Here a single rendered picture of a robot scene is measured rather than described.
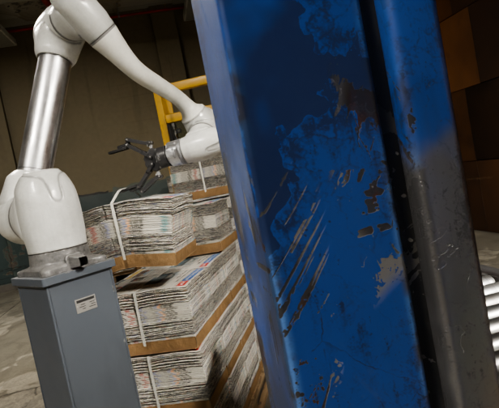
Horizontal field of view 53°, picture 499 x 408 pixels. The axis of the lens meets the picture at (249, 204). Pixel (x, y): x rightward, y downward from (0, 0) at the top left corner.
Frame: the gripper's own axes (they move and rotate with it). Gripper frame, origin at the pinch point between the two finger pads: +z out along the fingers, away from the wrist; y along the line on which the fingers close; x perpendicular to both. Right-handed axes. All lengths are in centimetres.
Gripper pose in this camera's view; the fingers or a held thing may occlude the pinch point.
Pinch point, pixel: (117, 171)
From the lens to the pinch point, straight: 188.3
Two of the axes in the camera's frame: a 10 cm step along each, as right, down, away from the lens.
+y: 2.7, 9.6, 0.3
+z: -9.5, 2.6, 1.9
